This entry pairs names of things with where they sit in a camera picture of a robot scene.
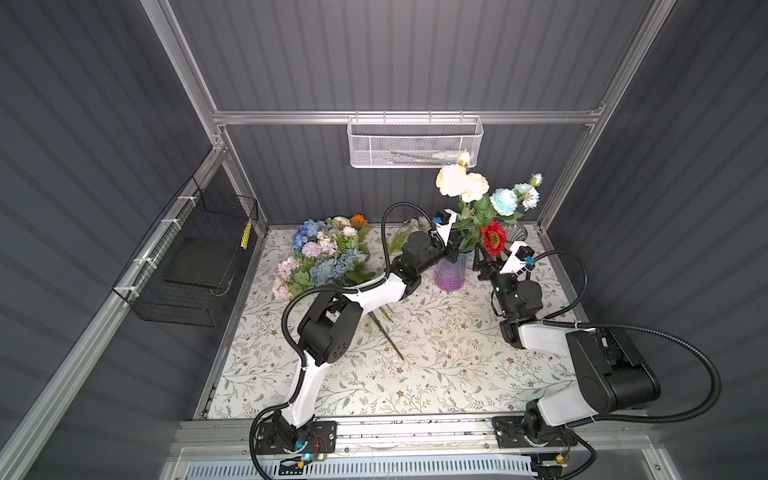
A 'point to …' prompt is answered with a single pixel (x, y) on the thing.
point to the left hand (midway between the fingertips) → (467, 228)
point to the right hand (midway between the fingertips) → (490, 246)
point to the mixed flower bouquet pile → (328, 253)
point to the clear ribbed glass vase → (514, 233)
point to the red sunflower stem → (494, 237)
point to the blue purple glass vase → (451, 276)
